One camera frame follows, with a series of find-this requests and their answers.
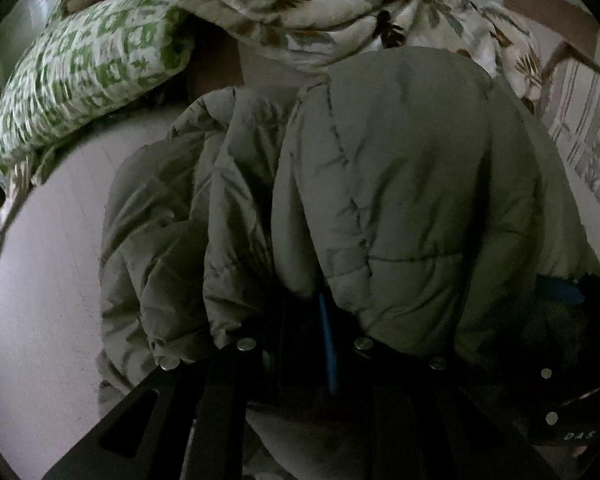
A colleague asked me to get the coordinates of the brown wooden headboard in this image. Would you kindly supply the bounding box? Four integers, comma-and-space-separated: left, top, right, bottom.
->
503, 0, 600, 68

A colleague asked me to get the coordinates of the striped floral sofa cushion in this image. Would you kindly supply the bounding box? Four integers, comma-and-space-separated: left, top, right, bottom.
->
536, 54, 600, 236

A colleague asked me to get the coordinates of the leaf-print beige blanket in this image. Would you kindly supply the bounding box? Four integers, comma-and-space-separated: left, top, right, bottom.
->
60, 0, 542, 103

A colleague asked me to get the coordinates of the light grey mattress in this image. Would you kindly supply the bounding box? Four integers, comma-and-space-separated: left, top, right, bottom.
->
0, 107, 181, 479

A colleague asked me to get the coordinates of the green white patterned pillow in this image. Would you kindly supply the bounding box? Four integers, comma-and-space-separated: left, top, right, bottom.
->
0, 0, 193, 172

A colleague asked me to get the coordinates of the olive green quilted jacket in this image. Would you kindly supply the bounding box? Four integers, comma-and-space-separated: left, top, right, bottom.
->
98, 48, 600, 414

